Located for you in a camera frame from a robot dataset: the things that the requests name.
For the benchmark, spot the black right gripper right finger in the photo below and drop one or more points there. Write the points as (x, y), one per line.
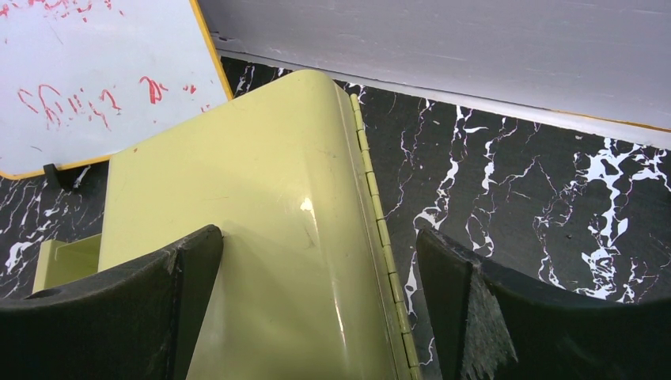
(493, 322)

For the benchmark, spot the green metal drawer box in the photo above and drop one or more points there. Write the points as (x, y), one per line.
(307, 286)

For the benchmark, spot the whiteboard with orange frame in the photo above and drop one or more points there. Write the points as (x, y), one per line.
(83, 80)

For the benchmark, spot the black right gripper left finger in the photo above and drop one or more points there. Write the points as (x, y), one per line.
(137, 320)

